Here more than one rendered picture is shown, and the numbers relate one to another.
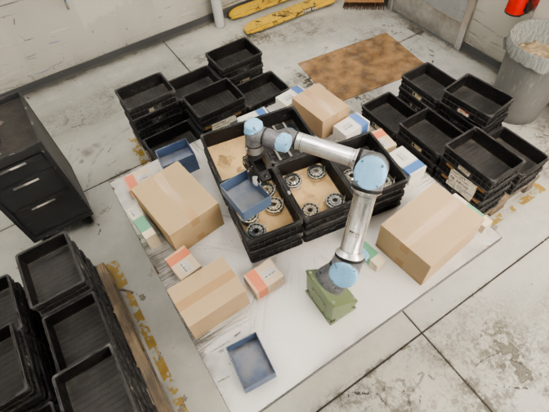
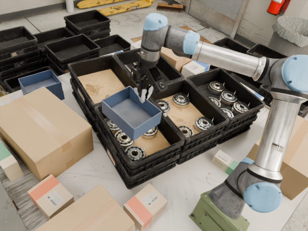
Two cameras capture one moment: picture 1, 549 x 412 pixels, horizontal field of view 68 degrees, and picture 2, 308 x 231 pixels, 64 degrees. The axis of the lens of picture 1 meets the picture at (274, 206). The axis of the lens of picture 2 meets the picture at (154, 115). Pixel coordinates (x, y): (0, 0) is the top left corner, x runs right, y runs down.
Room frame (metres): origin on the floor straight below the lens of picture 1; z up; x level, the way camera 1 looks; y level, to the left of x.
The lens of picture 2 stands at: (0.46, 0.30, 1.83)
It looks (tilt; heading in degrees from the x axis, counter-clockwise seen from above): 46 degrees down; 339
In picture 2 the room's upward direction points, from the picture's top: 10 degrees clockwise
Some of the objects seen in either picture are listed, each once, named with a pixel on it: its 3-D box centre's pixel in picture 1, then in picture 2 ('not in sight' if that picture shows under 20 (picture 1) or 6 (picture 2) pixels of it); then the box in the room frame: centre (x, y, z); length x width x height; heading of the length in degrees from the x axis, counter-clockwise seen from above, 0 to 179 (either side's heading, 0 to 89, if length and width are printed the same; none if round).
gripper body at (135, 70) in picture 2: (254, 159); (145, 69); (1.22, 0.07, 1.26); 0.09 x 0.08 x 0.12; 27
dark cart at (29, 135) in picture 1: (32, 175); not in sight; (2.04, 1.70, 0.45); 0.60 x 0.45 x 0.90; 28
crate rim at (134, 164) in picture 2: (261, 203); (137, 124); (1.24, 0.07, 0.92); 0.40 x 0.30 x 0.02; 18
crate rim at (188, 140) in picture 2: (314, 182); (185, 107); (1.34, -0.22, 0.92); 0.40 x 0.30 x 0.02; 18
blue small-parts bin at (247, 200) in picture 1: (245, 194); (131, 112); (1.15, 0.13, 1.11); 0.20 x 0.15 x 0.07; 31
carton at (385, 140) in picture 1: (379, 144); not in sight; (1.74, -0.68, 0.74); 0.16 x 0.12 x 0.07; 22
